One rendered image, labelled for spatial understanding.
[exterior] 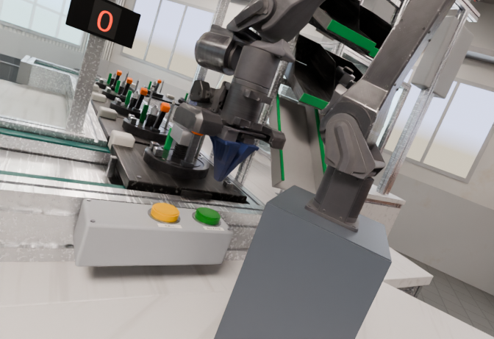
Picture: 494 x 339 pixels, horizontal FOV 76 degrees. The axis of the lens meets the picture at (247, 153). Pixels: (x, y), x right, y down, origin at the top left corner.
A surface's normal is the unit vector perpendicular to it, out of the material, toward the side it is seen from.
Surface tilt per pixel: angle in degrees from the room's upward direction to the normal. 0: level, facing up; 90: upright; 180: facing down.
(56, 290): 0
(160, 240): 90
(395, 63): 90
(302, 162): 45
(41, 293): 0
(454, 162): 90
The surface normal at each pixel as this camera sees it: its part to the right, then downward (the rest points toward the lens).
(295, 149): 0.48, -0.45
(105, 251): 0.49, 0.33
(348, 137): 0.22, -0.20
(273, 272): -0.36, 0.04
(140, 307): 0.33, -0.93
